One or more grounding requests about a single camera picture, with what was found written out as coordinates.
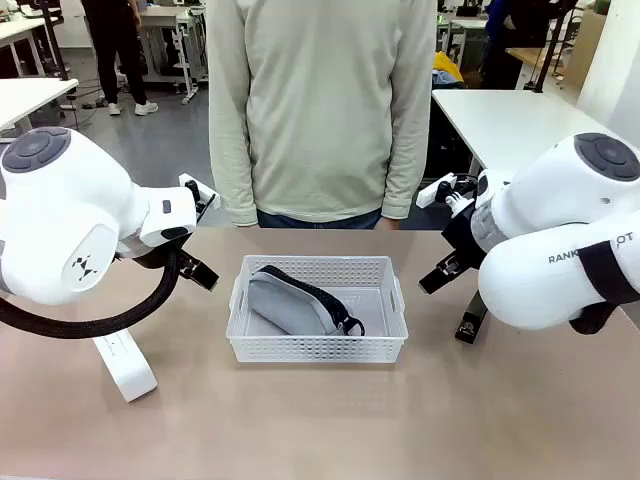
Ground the person in black clothes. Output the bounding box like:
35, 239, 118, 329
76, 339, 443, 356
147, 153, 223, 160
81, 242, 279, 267
81, 0, 160, 117

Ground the black cable sleeve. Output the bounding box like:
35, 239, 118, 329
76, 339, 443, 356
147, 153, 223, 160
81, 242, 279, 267
569, 239, 640, 336
0, 249, 181, 341

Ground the person in beige sweater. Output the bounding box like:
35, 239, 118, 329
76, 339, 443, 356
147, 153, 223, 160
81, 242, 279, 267
204, 0, 440, 231

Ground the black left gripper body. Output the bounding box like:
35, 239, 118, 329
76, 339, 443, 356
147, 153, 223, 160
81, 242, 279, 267
130, 230, 195, 269

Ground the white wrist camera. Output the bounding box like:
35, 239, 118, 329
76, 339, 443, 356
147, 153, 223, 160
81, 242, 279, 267
178, 172, 222, 224
415, 171, 459, 209

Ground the person's left forearm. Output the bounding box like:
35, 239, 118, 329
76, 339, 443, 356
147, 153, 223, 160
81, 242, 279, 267
382, 114, 435, 221

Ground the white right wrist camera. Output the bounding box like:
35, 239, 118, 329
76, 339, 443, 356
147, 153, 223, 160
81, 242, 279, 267
415, 171, 459, 209

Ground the white desk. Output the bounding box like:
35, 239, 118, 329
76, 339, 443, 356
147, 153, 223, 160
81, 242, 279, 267
0, 17, 61, 76
430, 88, 621, 176
0, 77, 80, 132

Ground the person's right forearm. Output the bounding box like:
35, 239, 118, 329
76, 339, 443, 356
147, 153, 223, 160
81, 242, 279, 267
209, 114, 259, 227

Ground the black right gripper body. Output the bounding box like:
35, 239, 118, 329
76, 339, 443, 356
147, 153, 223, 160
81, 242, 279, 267
441, 207, 490, 265

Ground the tall cardboard box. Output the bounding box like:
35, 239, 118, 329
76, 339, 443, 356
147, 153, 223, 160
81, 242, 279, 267
568, 2, 611, 91

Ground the yellow cloth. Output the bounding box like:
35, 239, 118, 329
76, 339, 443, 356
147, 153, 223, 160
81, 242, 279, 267
433, 49, 465, 85

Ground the white perforated plastic basket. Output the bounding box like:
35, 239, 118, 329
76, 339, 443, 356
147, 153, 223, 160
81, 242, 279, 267
224, 253, 410, 365

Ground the person in blue jacket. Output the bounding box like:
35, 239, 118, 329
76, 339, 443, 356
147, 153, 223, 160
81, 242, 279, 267
479, 0, 539, 91

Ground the black clamp stand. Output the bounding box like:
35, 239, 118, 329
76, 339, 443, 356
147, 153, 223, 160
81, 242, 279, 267
524, 0, 569, 94
42, 0, 71, 81

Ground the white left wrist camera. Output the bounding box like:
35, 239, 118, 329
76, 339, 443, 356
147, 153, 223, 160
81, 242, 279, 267
178, 172, 222, 224

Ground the wooden table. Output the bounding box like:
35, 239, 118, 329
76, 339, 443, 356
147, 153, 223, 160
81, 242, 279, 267
504, 45, 576, 91

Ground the grey zipper pouch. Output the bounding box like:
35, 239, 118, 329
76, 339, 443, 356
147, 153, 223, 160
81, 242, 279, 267
247, 264, 367, 337

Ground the grey metal workbench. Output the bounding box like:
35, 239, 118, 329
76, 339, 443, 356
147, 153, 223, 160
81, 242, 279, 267
138, 4, 209, 105

